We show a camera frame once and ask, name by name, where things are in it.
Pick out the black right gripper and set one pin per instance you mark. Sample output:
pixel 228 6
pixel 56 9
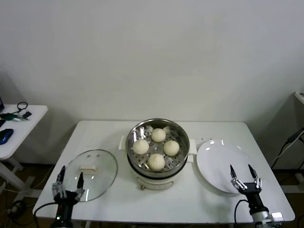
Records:
pixel 251 189

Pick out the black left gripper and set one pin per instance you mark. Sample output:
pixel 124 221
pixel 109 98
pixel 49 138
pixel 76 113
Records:
pixel 69 199

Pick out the round glass pot lid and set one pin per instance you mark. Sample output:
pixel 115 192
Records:
pixel 102 166

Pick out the white steamed baozi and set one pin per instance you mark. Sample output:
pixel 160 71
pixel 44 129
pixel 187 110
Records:
pixel 171 148
pixel 140 146
pixel 156 162
pixel 158 135

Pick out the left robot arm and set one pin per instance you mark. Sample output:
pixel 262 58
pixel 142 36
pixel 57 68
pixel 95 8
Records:
pixel 65 216

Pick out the stainless steel steamer basket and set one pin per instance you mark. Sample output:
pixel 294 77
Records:
pixel 180 135

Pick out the round white plate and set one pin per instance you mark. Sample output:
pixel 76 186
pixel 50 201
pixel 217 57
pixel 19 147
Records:
pixel 218 161

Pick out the floor power adapter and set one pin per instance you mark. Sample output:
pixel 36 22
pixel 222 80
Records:
pixel 16 207

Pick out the white side table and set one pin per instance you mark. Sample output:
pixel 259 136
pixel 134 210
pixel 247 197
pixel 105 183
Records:
pixel 26 133

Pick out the small black device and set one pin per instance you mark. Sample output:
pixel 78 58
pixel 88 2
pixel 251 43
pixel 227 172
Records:
pixel 27 114

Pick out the blue computer mouse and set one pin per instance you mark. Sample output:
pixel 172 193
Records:
pixel 5 135

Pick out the green circuit board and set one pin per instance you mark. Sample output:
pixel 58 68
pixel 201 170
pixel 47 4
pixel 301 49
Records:
pixel 12 116

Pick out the white shelf cabinet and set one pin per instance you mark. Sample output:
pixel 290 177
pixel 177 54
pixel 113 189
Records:
pixel 299 97

